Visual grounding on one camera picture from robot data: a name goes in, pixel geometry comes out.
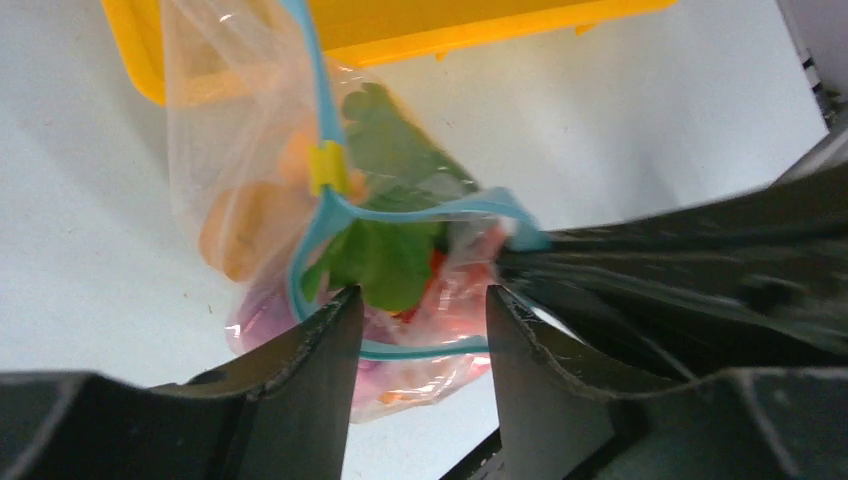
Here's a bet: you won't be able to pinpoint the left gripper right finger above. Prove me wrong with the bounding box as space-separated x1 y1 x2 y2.
486 286 847 479

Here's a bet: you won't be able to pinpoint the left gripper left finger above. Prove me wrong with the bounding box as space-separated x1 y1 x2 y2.
1 287 363 479

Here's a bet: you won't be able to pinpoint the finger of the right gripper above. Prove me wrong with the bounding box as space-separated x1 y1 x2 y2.
497 165 847 379

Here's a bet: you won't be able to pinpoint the fried dough pieces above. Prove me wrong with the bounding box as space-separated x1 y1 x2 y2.
198 125 369 285

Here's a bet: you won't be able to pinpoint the red carrot with leaves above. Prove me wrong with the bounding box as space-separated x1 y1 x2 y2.
298 82 506 323

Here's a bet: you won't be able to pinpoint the clear zip top bag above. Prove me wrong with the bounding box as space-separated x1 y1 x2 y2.
159 1 543 422

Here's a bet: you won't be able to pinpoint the yellow plastic tray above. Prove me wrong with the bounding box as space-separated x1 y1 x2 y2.
102 0 670 105

